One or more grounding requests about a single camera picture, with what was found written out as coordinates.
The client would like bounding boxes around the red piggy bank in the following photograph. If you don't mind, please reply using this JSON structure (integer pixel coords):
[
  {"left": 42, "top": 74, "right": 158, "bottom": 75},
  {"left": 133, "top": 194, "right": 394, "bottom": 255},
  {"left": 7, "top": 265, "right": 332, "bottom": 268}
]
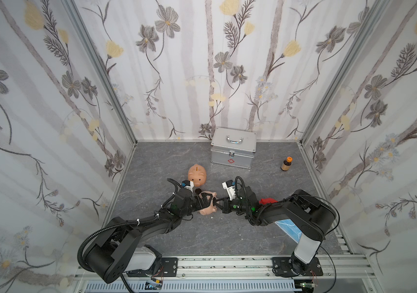
[{"left": 259, "top": 198, "right": 278, "bottom": 205}]

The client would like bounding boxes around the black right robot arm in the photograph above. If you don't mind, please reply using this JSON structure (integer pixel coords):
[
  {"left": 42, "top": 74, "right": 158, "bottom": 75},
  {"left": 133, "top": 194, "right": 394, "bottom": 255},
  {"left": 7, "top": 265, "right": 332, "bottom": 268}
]
[{"left": 209, "top": 177, "right": 340, "bottom": 277}]

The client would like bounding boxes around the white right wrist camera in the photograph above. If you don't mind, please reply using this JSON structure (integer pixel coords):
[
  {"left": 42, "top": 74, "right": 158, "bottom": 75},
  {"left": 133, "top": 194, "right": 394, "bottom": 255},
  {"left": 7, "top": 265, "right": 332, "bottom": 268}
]
[{"left": 222, "top": 180, "right": 236, "bottom": 200}]

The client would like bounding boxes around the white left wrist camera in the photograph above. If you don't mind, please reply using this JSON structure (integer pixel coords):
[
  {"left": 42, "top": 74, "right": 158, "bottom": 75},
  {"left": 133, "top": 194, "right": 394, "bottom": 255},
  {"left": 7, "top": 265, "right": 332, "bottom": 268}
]
[{"left": 181, "top": 180, "right": 194, "bottom": 193}]

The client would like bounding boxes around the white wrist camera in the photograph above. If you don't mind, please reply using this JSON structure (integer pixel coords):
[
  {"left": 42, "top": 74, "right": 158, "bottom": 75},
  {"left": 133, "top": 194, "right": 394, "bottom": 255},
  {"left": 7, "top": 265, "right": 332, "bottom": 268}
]
[
  {"left": 222, "top": 180, "right": 236, "bottom": 200},
  {"left": 181, "top": 180, "right": 194, "bottom": 193}
]

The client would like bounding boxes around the silver aluminium first aid case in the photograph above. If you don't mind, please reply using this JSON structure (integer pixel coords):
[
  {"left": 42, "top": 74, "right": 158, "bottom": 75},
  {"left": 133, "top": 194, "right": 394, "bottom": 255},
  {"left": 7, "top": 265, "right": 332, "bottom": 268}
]
[{"left": 211, "top": 128, "right": 257, "bottom": 169}]

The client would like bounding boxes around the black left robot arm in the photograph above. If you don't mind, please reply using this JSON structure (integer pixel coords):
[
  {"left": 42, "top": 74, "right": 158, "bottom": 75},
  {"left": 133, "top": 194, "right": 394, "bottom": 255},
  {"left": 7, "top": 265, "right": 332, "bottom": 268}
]
[{"left": 77, "top": 178, "right": 214, "bottom": 284}]

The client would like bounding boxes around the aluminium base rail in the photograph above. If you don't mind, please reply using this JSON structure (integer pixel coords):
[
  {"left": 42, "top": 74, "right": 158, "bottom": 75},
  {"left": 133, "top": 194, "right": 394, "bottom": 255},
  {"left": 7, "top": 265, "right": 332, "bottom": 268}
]
[{"left": 72, "top": 255, "right": 383, "bottom": 293}]

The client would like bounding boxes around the pink piggy bank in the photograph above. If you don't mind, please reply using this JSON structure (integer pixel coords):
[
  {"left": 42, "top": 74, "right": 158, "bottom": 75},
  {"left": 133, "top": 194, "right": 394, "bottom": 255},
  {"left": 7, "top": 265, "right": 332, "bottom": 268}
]
[
  {"left": 188, "top": 164, "right": 207, "bottom": 188},
  {"left": 199, "top": 191, "right": 217, "bottom": 216}
]

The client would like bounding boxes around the small brown orange-capped bottle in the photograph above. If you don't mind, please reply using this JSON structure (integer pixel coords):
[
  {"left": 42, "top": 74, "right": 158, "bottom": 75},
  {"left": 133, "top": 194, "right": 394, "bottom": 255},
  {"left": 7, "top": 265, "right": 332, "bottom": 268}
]
[{"left": 281, "top": 156, "right": 293, "bottom": 172}]

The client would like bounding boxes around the blue face mask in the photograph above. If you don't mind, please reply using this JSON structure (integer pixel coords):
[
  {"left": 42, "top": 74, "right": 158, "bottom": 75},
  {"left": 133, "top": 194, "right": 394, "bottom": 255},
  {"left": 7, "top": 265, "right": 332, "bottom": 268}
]
[{"left": 276, "top": 219, "right": 302, "bottom": 243}]

